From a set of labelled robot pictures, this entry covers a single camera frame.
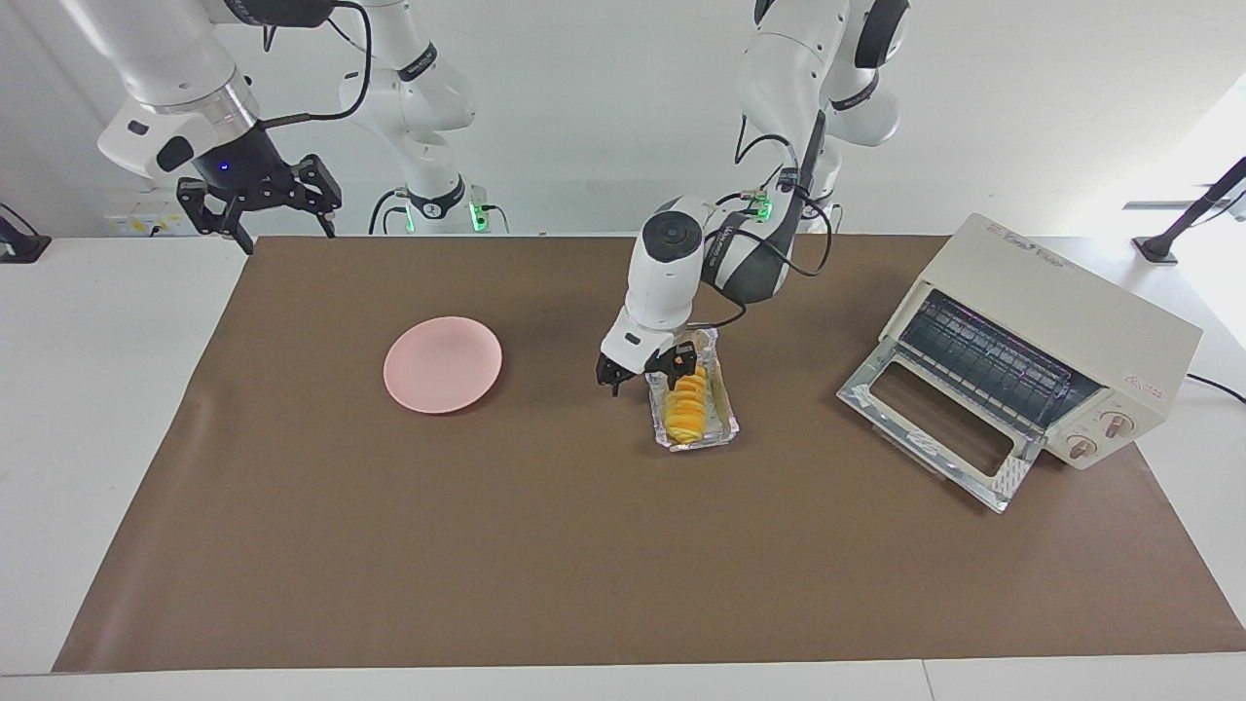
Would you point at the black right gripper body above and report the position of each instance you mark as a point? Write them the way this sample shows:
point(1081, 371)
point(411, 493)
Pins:
point(243, 166)

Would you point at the glass oven door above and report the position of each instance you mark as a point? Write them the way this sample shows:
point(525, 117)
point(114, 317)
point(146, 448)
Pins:
point(934, 443)

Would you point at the green lit base connector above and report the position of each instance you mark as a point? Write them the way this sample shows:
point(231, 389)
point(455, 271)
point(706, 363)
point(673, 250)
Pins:
point(759, 206)
point(478, 216)

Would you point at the sliced golden bread loaf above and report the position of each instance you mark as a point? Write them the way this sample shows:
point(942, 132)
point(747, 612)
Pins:
point(688, 409)

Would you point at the brown table mat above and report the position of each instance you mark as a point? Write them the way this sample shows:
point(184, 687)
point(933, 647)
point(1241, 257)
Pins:
point(681, 545)

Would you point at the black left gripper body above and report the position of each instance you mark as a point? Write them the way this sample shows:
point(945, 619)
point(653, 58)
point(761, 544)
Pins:
point(652, 368)

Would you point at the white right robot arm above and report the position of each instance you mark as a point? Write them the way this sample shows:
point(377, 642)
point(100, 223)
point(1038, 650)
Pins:
point(156, 68)

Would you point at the cream oven knob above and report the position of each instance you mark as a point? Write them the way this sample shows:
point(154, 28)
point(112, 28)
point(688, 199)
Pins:
point(1081, 448)
point(1118, 424)

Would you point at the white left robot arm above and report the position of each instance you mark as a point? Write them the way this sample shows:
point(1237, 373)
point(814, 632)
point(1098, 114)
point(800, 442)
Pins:
point(672, 263)

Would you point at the aluminium foil tray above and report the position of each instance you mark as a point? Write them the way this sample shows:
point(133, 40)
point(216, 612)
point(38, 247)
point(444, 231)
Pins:
point(725, 419)

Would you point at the black camera stand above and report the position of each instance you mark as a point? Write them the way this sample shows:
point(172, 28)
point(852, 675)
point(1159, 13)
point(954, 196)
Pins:
point(1188, 219)

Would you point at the black table clamp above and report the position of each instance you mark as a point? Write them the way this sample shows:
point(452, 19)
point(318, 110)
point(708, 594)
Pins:
point(19, 245)

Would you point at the cream white toaster oven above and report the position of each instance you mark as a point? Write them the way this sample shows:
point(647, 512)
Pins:
point(1071, 302)

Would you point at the pink round plate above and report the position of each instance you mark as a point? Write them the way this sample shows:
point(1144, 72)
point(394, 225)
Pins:
point(443, 365)

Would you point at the white wall power outlet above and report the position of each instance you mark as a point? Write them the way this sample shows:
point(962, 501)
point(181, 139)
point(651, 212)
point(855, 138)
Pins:
point(131, 219)

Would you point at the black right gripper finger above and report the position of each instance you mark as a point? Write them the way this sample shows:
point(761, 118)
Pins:
point(321, 190)
point(209, 209)

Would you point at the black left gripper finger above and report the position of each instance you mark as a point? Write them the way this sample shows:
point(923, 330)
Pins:
point(683, 362)
point(608, 375)

